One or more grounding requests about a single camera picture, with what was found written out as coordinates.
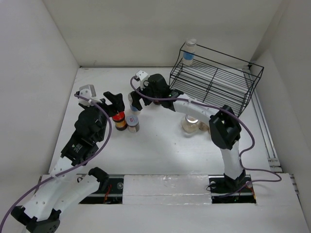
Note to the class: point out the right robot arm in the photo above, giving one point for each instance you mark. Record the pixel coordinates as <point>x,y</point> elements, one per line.
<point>224,126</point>

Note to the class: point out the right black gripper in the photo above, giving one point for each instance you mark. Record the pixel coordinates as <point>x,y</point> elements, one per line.
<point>135,100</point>

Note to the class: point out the silver lid blue label shaker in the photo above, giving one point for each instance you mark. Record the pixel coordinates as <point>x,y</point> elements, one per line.
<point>189,51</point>

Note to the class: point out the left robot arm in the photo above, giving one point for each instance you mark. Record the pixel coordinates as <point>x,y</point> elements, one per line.
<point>43,212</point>

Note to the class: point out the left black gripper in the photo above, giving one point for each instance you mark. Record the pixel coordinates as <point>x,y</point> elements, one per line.
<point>116,101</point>

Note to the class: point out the pink lid spice bottle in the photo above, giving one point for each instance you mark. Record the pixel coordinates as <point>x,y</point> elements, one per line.
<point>203,127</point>

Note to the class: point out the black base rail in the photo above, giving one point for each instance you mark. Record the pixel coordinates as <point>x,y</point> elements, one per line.
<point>113,193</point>

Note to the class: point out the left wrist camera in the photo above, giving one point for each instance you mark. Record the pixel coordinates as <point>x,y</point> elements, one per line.
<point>88,92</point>

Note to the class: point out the white lid spice jar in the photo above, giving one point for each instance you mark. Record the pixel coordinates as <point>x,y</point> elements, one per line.
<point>132,123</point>

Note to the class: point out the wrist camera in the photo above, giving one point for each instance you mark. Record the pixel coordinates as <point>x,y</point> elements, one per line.
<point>88,92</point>
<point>141,77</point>

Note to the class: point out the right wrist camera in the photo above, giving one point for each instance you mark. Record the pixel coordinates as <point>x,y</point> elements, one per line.
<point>141,77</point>

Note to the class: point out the black wire rack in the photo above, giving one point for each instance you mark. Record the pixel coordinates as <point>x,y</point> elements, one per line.
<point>216,78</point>

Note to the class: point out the round glass jar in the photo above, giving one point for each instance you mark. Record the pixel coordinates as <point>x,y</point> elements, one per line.
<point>190,124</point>

